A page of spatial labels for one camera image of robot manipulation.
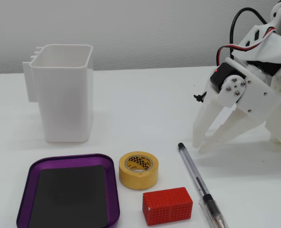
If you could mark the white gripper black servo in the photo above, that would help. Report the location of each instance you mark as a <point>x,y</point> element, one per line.
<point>259,91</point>

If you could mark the white plastic box container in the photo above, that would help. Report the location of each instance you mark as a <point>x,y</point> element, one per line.
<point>64,99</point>

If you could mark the black rectangular tray mat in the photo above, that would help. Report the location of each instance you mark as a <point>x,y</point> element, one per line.
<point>69,197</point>

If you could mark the purple metal tray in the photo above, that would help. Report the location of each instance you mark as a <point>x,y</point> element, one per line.
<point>71,159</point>

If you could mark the clear black ballpoint pen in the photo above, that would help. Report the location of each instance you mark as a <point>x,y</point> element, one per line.
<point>208,199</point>

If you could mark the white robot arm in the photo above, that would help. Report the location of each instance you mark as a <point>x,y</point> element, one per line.
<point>268,52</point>

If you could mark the black zip tie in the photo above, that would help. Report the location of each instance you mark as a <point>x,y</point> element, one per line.
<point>198,97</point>

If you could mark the red perforated block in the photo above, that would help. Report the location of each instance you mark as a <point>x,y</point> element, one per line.
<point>168,209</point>

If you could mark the yellow masking tape roll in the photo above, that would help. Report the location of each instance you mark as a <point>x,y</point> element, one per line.
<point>138,180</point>

